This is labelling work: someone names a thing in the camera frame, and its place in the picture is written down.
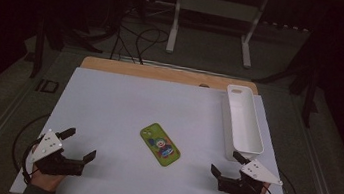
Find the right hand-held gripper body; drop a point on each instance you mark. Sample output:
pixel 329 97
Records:
pixel 242 187

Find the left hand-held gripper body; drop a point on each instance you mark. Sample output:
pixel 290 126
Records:
pixel 60 166

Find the white plastic bin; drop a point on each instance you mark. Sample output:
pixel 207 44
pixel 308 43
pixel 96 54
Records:
pixel 246 133

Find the green cartoon print phone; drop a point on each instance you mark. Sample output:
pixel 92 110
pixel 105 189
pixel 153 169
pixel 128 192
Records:
pixel 160 144

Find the person's left hand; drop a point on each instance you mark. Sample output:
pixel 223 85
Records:
pixel 46 182

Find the white table board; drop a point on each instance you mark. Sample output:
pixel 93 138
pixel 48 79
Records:
pixel 124 111

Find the black stand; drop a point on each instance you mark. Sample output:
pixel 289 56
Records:
pixel 37 59
pixel 308 105

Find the white metal stand frame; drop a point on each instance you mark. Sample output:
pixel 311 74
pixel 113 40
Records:
pixel 173 26

